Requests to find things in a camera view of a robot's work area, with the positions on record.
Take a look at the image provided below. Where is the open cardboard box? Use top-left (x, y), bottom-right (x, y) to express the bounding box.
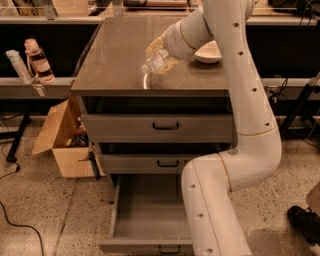
top-left (32, 99), bottom-right (103, 179)

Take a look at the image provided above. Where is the person's black shoe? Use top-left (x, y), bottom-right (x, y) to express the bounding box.
top-left (287, 206), bottom-right (320, 244)

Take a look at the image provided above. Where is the clear plastic water bottle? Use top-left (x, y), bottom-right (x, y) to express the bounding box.
top-left (141, 49), bottom-right (169, 74)

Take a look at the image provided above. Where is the grey top drawer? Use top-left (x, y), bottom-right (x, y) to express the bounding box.
top-left (81, 114), bottom-right (233, 143)

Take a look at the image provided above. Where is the white paper bowl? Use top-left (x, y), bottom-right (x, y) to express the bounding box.
top-left (195, 41), bottom-right (221, 64)

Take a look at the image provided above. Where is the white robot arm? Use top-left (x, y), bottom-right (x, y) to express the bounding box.
top-left (142, 0), bottom-right (282, 256)

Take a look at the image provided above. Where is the white cylindrical bottle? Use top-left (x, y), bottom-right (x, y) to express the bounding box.
top-left (6, 50), bottom-right (33, 84)

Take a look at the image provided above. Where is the person's tan trouser leg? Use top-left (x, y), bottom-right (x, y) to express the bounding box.
top-left (306, 182), bottom-right (320, 216)

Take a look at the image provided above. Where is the black table leg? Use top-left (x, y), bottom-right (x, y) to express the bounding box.
top-left (6, 113), bottom-right (31, 163)
top-left (280, 72), bottom-right (320, 136)

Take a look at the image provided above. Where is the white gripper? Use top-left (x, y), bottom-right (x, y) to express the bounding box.
top-left (145, 21), bottom-right (196, 74)

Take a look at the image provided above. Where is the pink reusable drink bottle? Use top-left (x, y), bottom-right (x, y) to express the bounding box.
top-left (24, 38), bottom-right (55, 84)

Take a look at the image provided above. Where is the black table leg left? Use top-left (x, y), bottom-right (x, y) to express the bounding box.
top-left (6, 113), bottom-right (31, 163)

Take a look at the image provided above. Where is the black table leg right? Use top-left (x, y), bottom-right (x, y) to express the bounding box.
top-left (280, 72), bottom-right (320, 136)

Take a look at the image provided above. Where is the black floor cable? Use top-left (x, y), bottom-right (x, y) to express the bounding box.
top-left (0, 163), bottom-right (46, 256)

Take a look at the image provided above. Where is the grey open bottom drawer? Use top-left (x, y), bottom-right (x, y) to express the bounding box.
top-left (99, 174), bottom-right (193, 256)

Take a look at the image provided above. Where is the grey metal drawer cabinet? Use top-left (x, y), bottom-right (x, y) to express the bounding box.
top-left (70, 15), bottom-right (239, 188)

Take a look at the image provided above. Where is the grey middle drawer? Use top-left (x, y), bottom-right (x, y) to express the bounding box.
top-left (98, 154), bottom-right (196, 174)

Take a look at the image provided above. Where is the grey shelf rail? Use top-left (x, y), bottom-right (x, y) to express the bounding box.
top-left (0, 77), bottom-right (74, 99)

